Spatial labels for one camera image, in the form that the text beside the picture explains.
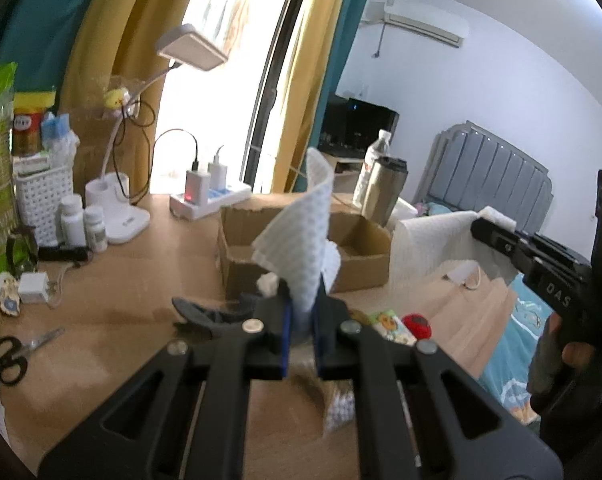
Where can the white plug adapter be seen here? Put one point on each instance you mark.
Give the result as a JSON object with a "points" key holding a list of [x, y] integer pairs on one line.
{"points": [[34, 288]]}

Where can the white power strip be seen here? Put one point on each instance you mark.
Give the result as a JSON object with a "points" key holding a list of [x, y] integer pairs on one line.
{"points": [[234, 193]]}

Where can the cotton swab bag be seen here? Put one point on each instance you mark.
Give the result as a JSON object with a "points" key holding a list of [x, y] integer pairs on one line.
{"points": [[339, 411]]}

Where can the black small device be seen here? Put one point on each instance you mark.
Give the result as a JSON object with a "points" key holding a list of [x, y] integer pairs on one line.
{"points": [[63, 254]]}

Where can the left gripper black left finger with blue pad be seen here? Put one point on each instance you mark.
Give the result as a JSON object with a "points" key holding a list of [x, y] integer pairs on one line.
{"points": [[184, 413]]}

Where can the white plastic basket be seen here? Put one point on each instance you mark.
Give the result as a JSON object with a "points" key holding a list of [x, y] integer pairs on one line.
{"points": [[38, 199]]}

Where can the black monitor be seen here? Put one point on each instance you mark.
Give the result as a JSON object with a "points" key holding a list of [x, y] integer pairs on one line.
{"points": [[351, 125]]}

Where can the white air conditioner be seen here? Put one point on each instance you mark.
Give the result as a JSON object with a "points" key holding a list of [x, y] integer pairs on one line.
{"points": [[426, 21]]}

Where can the brown cardboard box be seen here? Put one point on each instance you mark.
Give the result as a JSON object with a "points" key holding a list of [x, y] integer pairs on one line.
{"points": [[364, 247]]}

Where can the grey bed headboard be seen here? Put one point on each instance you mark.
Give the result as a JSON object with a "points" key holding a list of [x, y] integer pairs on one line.
{"points": [[470, 168]]}

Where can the grey sock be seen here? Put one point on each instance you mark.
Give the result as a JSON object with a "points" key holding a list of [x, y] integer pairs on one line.
{"points": [[198, 319]]}

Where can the steel travel tumbler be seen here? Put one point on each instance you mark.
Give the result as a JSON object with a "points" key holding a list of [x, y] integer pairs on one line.
{"points": [[385, 185]]}

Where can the yellow curtain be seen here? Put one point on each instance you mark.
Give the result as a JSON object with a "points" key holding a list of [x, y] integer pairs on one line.
{"points": [[303, 87]]}

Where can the green tissue packet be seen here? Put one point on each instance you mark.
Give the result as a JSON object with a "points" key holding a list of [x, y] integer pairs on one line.
{"points": [[390, 327]]}

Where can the white paper towel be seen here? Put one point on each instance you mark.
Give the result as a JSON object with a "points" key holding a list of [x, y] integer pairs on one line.
{"points": [[295, 244]]}

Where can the teal curtain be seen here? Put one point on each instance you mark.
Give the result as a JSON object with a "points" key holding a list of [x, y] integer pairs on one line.
{"points": [[38, 37]]}

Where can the person hand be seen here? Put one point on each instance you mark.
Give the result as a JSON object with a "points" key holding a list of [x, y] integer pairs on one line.
{"points": [[581, 356]]}

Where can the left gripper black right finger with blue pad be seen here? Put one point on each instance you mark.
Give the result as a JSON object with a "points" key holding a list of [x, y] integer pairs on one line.
{"points": [[418, 414]]}

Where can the red plush ball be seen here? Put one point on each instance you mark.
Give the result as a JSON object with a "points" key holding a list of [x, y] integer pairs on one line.
{"points": [[418, 325]]}

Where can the black scissors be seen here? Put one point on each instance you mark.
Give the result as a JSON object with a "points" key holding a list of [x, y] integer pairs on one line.
{"points": [[15, 354]]}

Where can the white pill bottle tall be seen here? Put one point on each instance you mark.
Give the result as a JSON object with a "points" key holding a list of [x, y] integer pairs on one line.
{"points": [[71, 220]]}

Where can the white desk lamp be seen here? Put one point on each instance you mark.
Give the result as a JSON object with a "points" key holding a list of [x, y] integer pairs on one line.
{"points": [[125, 173]]}

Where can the white pill bottle short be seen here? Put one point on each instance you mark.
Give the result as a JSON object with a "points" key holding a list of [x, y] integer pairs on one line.
{"points": [[95, 228]]}

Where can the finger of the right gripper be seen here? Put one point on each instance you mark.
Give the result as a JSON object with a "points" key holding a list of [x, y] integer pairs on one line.
{"points": [[510, 244]]}

